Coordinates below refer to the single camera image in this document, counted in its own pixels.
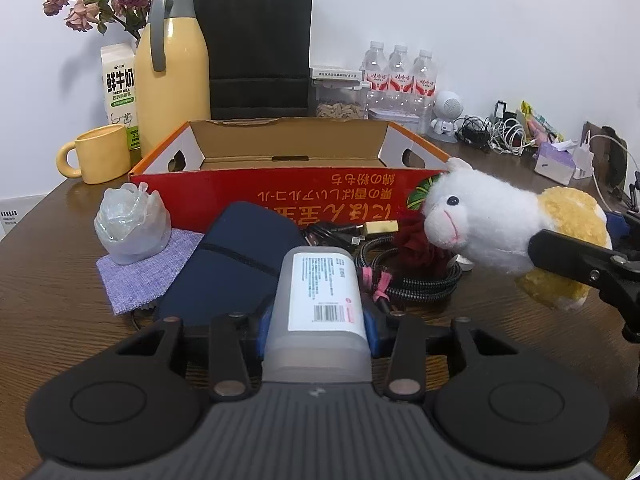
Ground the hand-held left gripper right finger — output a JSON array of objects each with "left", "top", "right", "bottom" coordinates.
[{"left": 366, "top": 301, "right": 521, "bottom": 402}]

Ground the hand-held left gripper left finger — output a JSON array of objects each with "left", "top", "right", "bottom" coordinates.
[{"left": 115, "top": 300, "right": 273, "bottom": 402}]

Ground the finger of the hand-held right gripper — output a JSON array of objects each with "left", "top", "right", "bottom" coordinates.
[
  {"left": 607, "top": 210, "right": 640, "bottom": 248},
  {"left": 527, "top": 229, "right": 640, "bottom": 343}
]

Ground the black braided cable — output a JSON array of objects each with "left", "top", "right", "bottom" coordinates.
[{"left": 354, "top": 235, "right": 463, "bottom": 311}]

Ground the translucent white labelled bottle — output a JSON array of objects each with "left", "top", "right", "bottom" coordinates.
[{"left": 262, "top": 247, "right": 373, "bottom": 383}]

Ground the navy blue pouch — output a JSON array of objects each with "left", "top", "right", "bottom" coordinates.
[{"left": 155, "top": 201, "right": 313, "bottom": 331}]

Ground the white and yellow plush sheep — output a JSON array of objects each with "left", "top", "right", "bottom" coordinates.
[{"left": 422, "top": 157, "right": 613, "bottom": 311}]

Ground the purple woven cloth pouch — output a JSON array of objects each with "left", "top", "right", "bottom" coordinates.
[{"left": 96, "top": 227, "right": 206, "bottom": 316}]

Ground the red cardboard box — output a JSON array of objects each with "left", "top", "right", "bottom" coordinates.
[{"left": 129, "top": 117, "right": 453, "bottom": 233}]

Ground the clear plastic bag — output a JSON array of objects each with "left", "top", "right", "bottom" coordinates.
[{"left": 94, "top": 183, "right": 172, "bottom": 266}]

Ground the white charger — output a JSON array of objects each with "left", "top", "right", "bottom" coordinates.
[{"left": 572, "top": 130, "right": 594, "bottom": 180}]

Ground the dark red fabric flower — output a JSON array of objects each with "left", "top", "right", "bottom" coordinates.
[{"left": 395, "top": 210, "right": 451, "bottom": 278}]

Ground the purple tissue pack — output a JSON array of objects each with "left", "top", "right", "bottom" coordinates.
[{"left": 532, "top": 141, "right": 578, "bottom": 186}]

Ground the small gold adapter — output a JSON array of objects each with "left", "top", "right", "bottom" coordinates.
[{"left": 360, "top": 220, "right": 399, "bottom": 236}]

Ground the black charger plug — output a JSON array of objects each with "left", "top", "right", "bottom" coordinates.
[{"left": 300, "top": 222, "right": 371, "bottom": 248}]

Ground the colourful snack packet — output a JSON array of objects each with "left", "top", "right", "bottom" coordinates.
[{"left": 520, "top": 100, "right": 563, "bottom": 143}]

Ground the white robot figurine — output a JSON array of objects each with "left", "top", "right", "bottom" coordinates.
[{"left": 429, "top": 91, "right": 463, "bottom": 143}]

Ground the clear container of seeds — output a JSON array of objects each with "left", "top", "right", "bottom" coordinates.
[{"left": 314, "top": 82, "right": 368, "bottom": 121}]

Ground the yellow ceramic mug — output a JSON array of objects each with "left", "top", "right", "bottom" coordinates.
[{"left": 56, "top": 125, "right": 132, "bottom": 185}]

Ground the flat white box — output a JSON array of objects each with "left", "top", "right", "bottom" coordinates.
[{"left": 309, "top": 66, "right": 368, "bottom": 83}]

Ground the yellow thermos jug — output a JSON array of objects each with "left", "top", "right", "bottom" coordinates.
[{"left": 134, "top": 0, "right": 212, "bottom": 158}]

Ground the black paper bag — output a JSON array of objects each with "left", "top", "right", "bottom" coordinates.
[{"left": 192, "top": 0, "right": 314, "bottom": 121}]

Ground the white milk carton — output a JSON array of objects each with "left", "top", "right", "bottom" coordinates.
[{"left": 100, "top": 42, "right": 141, "bottom": 153}]

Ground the black cable bundle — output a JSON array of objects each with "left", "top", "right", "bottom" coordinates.
[{"left": 455, "top": 115, "right": 493, "bottom": 153}]

